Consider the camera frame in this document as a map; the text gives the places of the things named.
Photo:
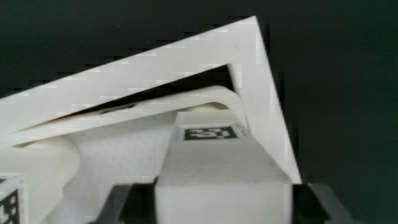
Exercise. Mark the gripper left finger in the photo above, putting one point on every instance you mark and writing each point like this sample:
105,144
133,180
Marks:
128,207

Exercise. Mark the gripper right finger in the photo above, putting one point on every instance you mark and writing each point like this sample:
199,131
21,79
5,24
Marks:
318,208

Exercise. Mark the white desk leg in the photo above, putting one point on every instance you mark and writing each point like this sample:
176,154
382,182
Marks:
222,185
37,168

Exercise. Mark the white desk top tray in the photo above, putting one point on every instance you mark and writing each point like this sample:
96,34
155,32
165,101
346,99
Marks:
119,136

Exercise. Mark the white right border bar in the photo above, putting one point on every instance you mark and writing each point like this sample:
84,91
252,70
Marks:
256,90

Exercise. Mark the white border bar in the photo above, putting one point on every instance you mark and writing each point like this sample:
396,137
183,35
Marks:
224,46
256,90

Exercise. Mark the white front border bar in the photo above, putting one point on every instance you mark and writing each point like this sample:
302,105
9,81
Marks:
224,46

